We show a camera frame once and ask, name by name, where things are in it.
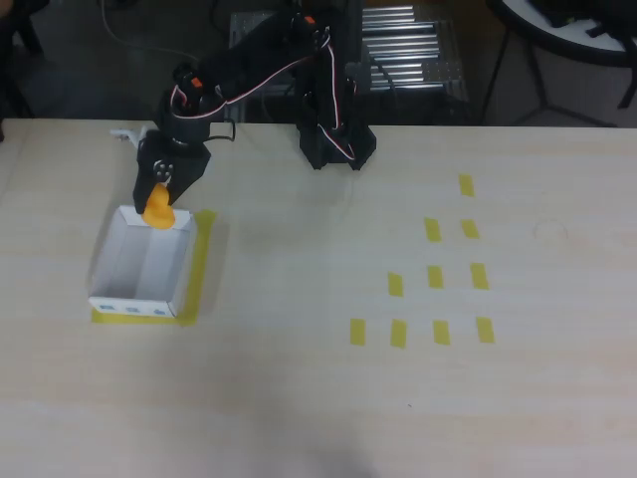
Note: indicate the aluminium profile rail stack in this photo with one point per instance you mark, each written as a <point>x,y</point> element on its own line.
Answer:
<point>398,60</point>

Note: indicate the yellow rubber duck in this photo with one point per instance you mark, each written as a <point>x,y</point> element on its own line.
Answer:
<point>159,211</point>

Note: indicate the round white table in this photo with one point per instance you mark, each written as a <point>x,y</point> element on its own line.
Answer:
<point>572,42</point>

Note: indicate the white cardboard box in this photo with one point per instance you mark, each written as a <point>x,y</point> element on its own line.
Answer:
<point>149,269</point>

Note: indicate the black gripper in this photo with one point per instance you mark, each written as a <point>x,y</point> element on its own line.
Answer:
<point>185,161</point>

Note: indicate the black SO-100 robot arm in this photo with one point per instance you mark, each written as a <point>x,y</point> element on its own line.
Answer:
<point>259,65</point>

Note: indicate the yellow tape box outline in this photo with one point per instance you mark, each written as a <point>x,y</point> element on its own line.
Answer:
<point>204,249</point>

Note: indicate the yellow tape strip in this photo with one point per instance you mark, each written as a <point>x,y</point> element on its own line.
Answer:
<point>398,333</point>
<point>479,276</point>
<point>470,228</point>
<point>357,332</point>
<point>395,284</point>
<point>441,332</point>
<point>485,330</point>
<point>432,229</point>
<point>435,276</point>
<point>466,185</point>

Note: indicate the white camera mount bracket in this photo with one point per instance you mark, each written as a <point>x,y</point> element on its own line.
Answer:
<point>130,134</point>

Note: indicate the person bare forearm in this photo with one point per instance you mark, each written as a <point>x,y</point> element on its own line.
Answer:
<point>4,6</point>

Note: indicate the perforated metal breadboard table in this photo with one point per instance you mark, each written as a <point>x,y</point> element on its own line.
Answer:
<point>448,84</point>

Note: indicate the black bag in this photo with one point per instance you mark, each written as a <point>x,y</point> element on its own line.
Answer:
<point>572,10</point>

